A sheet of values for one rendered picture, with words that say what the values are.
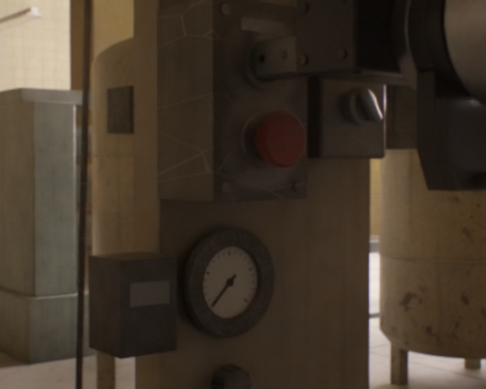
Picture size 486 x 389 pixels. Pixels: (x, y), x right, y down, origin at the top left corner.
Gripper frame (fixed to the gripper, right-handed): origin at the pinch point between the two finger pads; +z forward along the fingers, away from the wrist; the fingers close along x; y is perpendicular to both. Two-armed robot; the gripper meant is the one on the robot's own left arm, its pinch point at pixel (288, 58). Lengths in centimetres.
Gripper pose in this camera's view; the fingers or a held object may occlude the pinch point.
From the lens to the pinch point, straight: 61.1
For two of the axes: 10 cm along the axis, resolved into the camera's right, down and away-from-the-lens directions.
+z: -6.0, -0.3, 8.0
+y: 0.0, -10.0, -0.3
